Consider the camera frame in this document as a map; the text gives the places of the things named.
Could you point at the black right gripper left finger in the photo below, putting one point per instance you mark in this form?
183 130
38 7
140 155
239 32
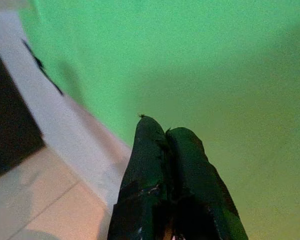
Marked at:
142 162

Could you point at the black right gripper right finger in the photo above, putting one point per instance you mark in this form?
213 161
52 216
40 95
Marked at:
192 170

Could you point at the black cabinet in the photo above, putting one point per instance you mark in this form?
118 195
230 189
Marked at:
10 112

